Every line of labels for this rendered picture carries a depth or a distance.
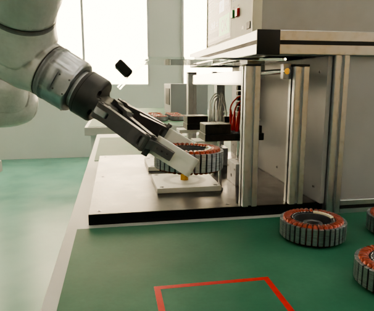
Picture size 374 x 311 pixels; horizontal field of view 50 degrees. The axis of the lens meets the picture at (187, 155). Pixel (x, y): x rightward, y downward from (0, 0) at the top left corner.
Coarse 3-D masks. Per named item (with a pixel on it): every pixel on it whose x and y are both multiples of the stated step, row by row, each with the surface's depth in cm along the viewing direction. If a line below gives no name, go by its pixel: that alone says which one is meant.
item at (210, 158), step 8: (176, 144) 68; (184, 144) 69; (192, 144) 69; (200, 144) 69; (208, 144) 68; (192, 152) 60; (200, 152) 61; (208, 152) 61; (216, 152) 62; (160, 160) 62; (200, 160) 61; (208, 160) 61; (216, 160) 62; (160, 168) 62; (168, 168) 61; (200, 168) 61; (208, 168) 61; (216, 168) 62
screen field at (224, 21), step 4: (228, 12) 102; (224, 16) 106; (228, 16) 103; (220, 20) 110; (224, 20) 107; (228, 20) 103; (220, 24) 110; (224, 24) 107; (228, 24) 103; (220, 28) 111; (224, 28) 107; (228, 28) 103; (220, 32) 111; (224, 32) 107; (228, 32) 103
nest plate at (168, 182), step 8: (152, 176) 103; (160, 176) 103; (168, 176) 103; (176, 176) 103; (192, 176) 103; (200, 176) 103; (208, 176) 103; (160, 184) 95; (168, 184) 95; (176, 184) 95; (184, 184) 95; (192, 184) 95; (200, 184) 95; (208, 184) 95; (216, 184) 95; (160, 192) 92; (168, 192) 92; (176, 192) 92; (184, 192) 93
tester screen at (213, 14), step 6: (210, 0) 121; (216, 0) 114; (210, 6) 121; (216, 6) 114; (210, 12) 121; (216, 12) 115; (222, 12) 108; (210, 18) 121; (216, 18) 115; (216, 24) 115; (216, 30) 115; (222, 36) 109; (210, 42) 122
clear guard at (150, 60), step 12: (144, 60) 74; (156, 60) 79; (168, 60) 79; (180, 60) 79; (192, 60) 79; (204, 60) 79; (216, 60) 79; (228, 60) 79; (240, 60) 79; (252, 60) 79; (264, 60) 79; (276, 60) 79; (132, 72) 79; (120, 84) 83
